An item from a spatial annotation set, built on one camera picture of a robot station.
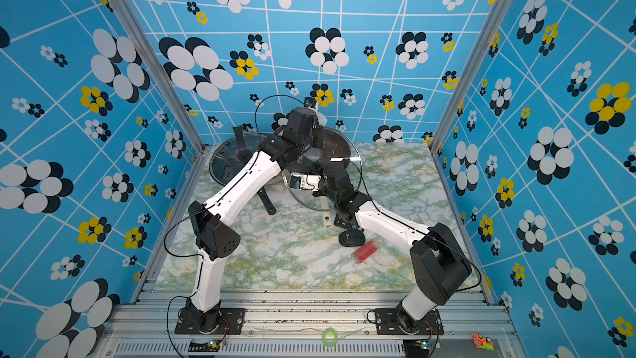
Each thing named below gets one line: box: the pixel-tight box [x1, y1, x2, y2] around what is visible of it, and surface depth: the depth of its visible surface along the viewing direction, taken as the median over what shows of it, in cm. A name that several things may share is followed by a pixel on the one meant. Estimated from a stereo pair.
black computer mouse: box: [337, 229, 366, 247], surface depth 91 cm
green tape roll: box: [322, 327, 338, 348], surface depth 72 cm
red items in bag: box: [348, 240, 379, 266], surface depth 88 cm
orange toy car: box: [472, 333, 495, 352], surface depth 70 cm
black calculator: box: [333, 210, 360, 232], surface depth 95 cm
